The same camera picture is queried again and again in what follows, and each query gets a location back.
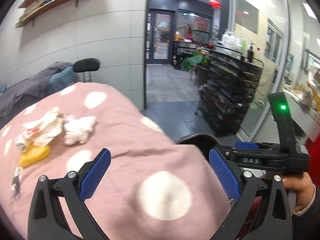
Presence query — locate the person's right hand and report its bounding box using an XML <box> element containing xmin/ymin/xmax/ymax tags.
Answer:
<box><xmin>282</xmin><ymin>172</ymin><xmax>315</xmax><ymax>213</ymax></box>

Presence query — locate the crumpled white tissue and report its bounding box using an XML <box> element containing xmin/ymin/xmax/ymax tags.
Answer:
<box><xmin>63</xmin><ymin>115</ymin><xmax>97</xmax><ymax>145</ymax></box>

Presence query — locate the pink polka dot bedspread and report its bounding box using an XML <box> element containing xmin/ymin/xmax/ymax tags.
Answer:
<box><xmin>1</xmin><ymin>82</ymin><xmax>230</xmax><ymax>239</ymax></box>

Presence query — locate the crumpled printed wrapper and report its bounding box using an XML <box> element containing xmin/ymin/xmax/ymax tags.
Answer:
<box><xmin>15</xmin><ymin>107</ymin><xmax>63</xmax><ymax>153</ymax></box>

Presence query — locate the grey blue massage bed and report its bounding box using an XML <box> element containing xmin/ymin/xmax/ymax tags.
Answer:
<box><xmin>1</xmin><ymin>62</ymin><xmax>74</xmax><ymax>127</ymax></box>

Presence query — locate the green potted plant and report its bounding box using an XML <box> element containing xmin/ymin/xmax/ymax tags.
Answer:
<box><xmin>181</xmin><ymin>50</ymin><xmax>209</xmax><ymax>72</ymax></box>

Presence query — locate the red hanging lantern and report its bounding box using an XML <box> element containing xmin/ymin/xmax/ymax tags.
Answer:
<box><xmin>208</xmin><ymin>0</ymin><xmax>221</xmax><ymax>9</ymax></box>

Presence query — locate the glass entrance door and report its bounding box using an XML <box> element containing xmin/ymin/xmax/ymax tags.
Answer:
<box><xmin>145</xmin><ymin>9</ymin><xmax>175</xmax><ymax>64</ymax></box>

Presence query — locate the black wire shelf rack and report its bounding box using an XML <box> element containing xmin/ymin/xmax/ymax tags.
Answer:
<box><xmin>195</xmin><ymin>45</ymin><xmax>264</xmax><ymax>136</ymax></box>

